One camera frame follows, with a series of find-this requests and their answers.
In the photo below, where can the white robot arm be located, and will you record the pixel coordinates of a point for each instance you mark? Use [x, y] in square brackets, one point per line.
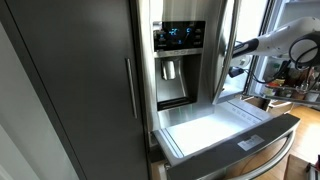
[299, 39]

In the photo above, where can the stainless fridge door with dispenser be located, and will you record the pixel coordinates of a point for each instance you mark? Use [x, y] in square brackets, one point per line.
[186, 49]

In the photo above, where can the grey fridge drawer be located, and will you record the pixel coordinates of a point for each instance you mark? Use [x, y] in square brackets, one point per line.
[204, 148]

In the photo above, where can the clear fridge door shelf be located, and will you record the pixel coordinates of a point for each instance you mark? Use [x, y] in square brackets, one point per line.
[287, 83]

